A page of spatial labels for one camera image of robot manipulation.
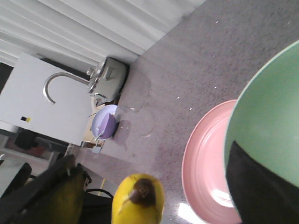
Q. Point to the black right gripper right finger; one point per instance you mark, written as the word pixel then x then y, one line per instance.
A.
pixel 259 195

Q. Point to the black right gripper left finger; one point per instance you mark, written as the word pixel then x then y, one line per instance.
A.
pixel 54 197

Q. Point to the yellow banana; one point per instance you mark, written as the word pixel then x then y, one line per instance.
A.
pixel 139 199

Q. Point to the pink plate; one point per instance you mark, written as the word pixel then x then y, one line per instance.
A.
pixel 203 170

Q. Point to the green bowl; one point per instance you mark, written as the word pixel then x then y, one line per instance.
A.
pixel 265 119

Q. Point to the purple bowl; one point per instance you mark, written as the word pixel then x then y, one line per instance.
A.
pixel 104 123

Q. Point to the white cabinet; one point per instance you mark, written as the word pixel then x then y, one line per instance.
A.
pixel 23 104

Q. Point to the curved silver faucet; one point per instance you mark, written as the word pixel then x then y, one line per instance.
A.
pixel 57 82

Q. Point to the silver toaster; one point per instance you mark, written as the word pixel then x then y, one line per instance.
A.
pixel 106 79

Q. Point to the white curtain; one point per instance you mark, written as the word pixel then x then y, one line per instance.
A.
pixel 79 33

